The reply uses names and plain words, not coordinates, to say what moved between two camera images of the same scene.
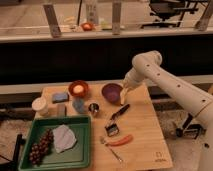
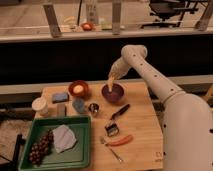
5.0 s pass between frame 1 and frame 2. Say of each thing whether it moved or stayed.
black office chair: stayed
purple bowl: stayed
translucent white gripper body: moved
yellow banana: moved
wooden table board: stayed
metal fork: stayed
